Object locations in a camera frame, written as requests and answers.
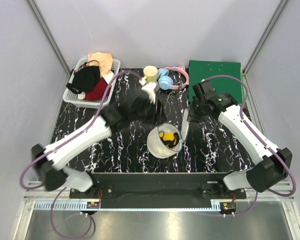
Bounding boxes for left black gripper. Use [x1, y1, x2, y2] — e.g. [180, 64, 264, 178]
[130, 98, 167, 127]

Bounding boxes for yellow bra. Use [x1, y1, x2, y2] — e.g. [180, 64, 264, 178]
[158, 131, 180, 149]

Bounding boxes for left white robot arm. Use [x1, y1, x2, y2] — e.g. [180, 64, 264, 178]
[31, 91, 166, 198]

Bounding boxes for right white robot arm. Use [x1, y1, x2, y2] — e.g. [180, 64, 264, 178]
[188, 80, 292, 199]

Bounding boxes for red lace bra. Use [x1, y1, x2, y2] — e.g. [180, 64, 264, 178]
[84, 77, 108, 101]

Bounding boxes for beige bra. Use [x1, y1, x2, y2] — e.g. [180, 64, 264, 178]
[87, 52, 113, 77]

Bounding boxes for black bra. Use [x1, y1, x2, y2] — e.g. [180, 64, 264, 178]
[66, 60, 101, 94]

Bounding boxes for blue pink cat headphones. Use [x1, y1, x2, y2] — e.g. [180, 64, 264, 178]
[157, 65, 190, 90]

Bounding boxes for yellow mug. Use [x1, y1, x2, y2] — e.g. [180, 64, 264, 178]
[139, 65, 158, 87]

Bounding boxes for green folder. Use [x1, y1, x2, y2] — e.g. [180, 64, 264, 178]
[188, 60, 245, 105]

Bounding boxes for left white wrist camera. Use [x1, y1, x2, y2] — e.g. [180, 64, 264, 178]
[139, 76, 159, 104]

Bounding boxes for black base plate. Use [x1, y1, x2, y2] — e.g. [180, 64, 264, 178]
[69, 173, 247, 211]

